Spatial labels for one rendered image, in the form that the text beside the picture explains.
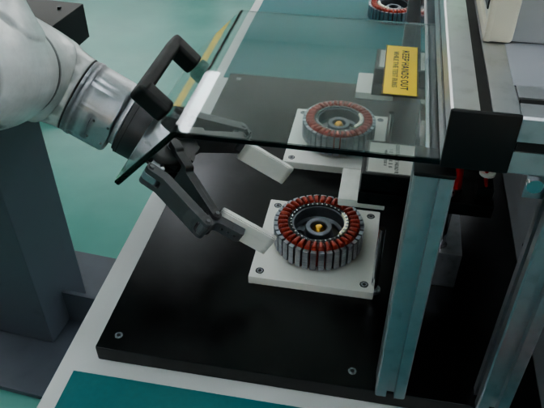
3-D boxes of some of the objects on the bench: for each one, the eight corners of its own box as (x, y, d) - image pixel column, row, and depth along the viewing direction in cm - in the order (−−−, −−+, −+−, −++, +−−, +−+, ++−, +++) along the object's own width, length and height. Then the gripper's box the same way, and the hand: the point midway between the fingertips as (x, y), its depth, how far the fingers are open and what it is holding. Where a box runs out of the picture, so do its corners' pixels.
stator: (266, 267, 76) (266, 244, 74) (281, 209, 85) (281, 187, 83) (359, 278, 75) (361, 256, 73) (364, 218, 83) (367, 197, 81)
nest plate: (248, 282, 76) (248, 275, 75) (270, 206, 88) (270, 198, 87) (372, 299, 74) (373, 292, 73) (379, 218, 85) (380, 211, 85)
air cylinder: (410, 282, 76) (418, 248, 73) (411, 240, 82) (418, 208, 78) (453, 287, 76) (462, 254, 72) (452, 245, 81) (460, 213, 78)
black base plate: (98, 359, 70) (94, 346, 69) (231, 84, 119) (231, 74, 117) (537, 429, 64) (542, 417, 62) (487, 108, 112) (490, 96, 111)
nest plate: (282, 167, 95) (282, 160, 94) (297, 116, 106) (297, 109, 105) (382, 178, 92) (383, 172, 92) (387, 124, 104) (388, 118, 103)
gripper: (146, 91, 85) (280, 169, 90) (70, 206, 66) (244, 298, 71) (167, 48, 81) (308, 133, 85) (92, 159, 62) (278, 261, 66)
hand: (272, 203), depth 78 cm, fingers open, 13 cm apart
